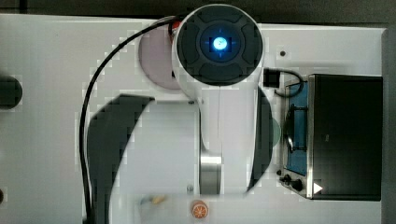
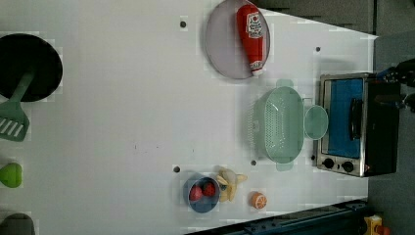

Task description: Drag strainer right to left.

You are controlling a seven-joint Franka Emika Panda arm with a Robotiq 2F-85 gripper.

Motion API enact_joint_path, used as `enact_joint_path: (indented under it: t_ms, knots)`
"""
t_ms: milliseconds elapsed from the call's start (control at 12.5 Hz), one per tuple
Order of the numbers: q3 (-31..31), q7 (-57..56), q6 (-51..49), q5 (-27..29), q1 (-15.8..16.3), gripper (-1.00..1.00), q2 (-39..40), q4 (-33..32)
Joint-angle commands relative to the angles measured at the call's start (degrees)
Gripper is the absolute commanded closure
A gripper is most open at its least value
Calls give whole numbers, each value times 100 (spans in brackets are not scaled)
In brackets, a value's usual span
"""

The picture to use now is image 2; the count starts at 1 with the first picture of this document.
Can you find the mint green plastic strainer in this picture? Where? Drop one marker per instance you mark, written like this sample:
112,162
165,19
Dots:
278,125

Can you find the peeled toy banana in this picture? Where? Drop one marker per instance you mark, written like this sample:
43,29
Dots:
228,181

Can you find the red toy strawberry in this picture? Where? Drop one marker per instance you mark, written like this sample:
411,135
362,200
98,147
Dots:
209,189
196,193

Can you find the grey round plate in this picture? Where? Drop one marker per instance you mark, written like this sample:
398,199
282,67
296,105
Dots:
223,43

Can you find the toy orange half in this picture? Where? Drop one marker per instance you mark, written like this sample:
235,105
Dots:
258,201

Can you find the red ketchup bottle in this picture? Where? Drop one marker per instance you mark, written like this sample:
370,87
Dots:
251,34

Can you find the mint green cup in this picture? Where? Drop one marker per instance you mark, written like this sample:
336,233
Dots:
315,120

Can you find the black toaster oven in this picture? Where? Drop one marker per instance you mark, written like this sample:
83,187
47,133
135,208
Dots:
362,135

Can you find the green slotted spatula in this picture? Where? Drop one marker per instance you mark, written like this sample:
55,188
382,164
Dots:
14,123

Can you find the yellow toy figure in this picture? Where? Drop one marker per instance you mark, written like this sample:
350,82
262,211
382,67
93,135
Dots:
375,226

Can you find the green toy pear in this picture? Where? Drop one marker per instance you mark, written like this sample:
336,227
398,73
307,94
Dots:
11,175

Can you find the grey round object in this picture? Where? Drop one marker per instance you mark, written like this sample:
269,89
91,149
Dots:
17,224

